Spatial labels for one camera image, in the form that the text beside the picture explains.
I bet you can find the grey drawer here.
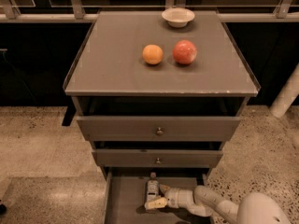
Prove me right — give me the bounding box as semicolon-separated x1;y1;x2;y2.
103;170;212;224
92;149;223;168
77;116;240;142

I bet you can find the metal window railing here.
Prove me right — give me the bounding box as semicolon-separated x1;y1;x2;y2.
0;0;299;23

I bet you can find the white ceramic bowl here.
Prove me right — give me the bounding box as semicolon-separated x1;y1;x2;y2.
162;7;195;28

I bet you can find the grey top drawer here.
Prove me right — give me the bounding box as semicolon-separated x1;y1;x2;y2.
77;116;240;142

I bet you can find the red apple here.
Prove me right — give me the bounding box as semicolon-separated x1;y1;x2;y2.
173;40;197;65

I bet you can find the brass top drawer knob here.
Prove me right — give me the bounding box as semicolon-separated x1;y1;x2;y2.
156;127;164;136

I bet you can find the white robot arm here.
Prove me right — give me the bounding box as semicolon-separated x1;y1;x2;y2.
144;184;291;224

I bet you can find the grey middle drawer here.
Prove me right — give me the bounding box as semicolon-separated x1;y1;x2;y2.
92;149;223;168

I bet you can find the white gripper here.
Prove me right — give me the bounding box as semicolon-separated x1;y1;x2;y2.
144;184;186;210

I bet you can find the black object at floor edge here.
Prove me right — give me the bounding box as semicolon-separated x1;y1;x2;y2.
0;204;7;215

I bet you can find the white pillar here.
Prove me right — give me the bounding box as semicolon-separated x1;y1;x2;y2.
269;64;299;118

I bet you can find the grey drawer cabinet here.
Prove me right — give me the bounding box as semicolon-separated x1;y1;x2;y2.
63;9;261;224

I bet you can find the grey bottom drawer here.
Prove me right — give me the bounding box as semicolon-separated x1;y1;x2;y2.
103;170;212;224

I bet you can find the clear plastic bottle white cap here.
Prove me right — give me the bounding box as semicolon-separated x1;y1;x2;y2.
146;172;159;203

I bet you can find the orange fruit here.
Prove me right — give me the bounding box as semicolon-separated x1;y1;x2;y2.
142;45;164;65

